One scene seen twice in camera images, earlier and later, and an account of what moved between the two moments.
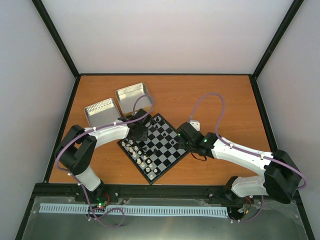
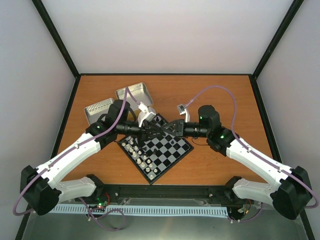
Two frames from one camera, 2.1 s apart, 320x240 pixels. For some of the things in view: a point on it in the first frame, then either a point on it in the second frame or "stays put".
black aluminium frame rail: (193, 192) stays put
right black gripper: (181, 144) -> (179, 127)
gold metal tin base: (127, 96) stays put
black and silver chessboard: (156, 156) stays put
